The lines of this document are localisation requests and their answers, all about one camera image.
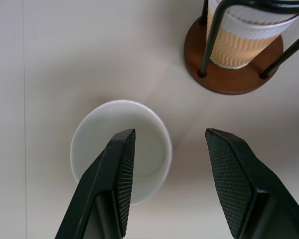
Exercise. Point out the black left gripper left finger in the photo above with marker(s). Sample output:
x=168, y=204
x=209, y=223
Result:
x=102, y=189

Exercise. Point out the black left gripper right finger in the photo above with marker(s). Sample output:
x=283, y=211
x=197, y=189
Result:
x=246, y=189

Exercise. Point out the tan ripple paper cup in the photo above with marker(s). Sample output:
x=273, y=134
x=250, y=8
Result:
x=235, y=49

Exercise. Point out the white ripple paper cup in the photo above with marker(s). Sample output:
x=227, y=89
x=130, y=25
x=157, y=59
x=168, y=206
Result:
x=254, y=26

